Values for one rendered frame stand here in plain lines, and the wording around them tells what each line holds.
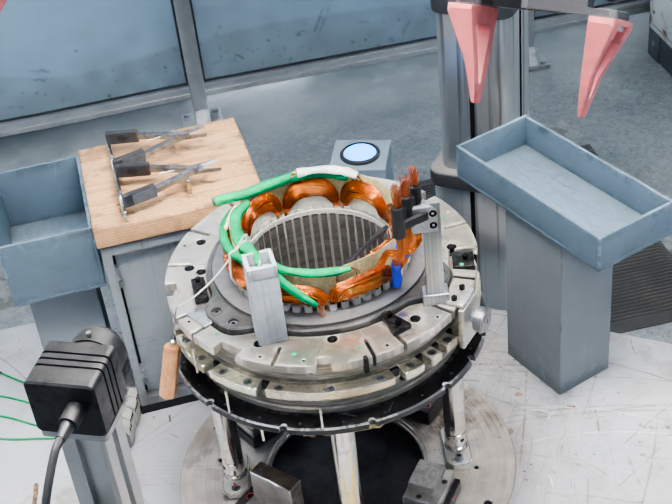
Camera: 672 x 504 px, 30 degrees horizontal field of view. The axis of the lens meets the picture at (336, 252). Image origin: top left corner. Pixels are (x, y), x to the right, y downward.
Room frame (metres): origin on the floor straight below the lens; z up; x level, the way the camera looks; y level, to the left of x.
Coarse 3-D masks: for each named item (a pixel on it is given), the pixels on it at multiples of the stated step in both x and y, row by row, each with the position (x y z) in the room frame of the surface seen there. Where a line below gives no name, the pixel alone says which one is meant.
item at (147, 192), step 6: (144, 186) 1.21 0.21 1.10; (150, 186) 1.21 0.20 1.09; (132, 192) 1.20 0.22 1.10; (138, 192) 1.20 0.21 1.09; (144, 192) 1.20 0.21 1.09; (150, 192) 1.20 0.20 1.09; (156, 192) 1.21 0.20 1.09; (126, 198) 1.19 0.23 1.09; (132, 198) 1.19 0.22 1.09; (138, 198) 1.20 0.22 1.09; (144, 198) 1.20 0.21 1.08; (150, 198) 1.20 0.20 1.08; (126, 204) 1.19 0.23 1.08; (132, 204) 1.19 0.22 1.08
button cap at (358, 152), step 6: (360, 144) 1.34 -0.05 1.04; (366, 144) 1.33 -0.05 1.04; (348, 150) 1.32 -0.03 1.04; (354, 150) 1.32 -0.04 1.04; (360, 150) 1.32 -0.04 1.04; (366, 150) 1.32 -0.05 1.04; (372, 150) 1.32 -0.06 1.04; (348, 156) 1.31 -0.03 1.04; (354, 156) 1.31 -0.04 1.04; (360, 156) 1.31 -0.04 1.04; (366, 156) 1.31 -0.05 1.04; (372, 156) 1.31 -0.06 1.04
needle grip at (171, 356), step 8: (168, 344) 0.96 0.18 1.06; (176, 344) 0.96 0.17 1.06; (168, 352) 0.95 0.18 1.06; (176, 352) 0.95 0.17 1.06; (168, 360) 0.95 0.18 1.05; (176, 360) 0.95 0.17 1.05; (168, 368) 0.95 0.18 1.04; (176, 368) 0.95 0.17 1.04; (168, 376) 0.95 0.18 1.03; (176, 376) 0.95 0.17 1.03; (160, 384) 0.95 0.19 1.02; (168, 384) 0.95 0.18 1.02; (176, 384) 0.95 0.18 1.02; (160, 392) 0.95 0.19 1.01; (168, 392) 0.95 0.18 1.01; (176, 392) 0.95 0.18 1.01
